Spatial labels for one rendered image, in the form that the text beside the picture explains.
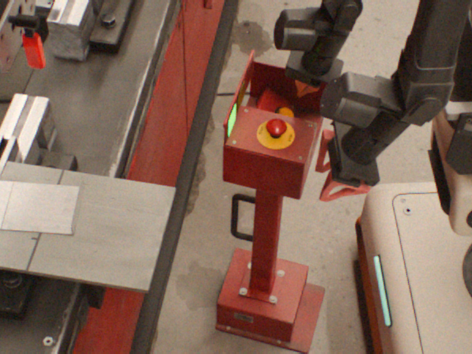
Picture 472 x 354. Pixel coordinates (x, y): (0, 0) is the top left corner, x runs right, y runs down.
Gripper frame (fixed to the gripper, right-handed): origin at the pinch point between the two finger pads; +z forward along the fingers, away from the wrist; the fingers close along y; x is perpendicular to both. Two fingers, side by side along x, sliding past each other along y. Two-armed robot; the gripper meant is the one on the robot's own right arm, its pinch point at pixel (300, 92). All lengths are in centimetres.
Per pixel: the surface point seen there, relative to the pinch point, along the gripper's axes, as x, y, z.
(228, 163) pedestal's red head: 15.4, 8.1, 9.7
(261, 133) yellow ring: 10.6, 4.5, 3.0
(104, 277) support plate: 59, 21, -17
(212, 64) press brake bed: -68, 19, 84
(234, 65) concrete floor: -74, 12, 88
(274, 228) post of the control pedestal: 8.9, -8.1, 36.5
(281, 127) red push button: 10.4, 1.5, -0.7
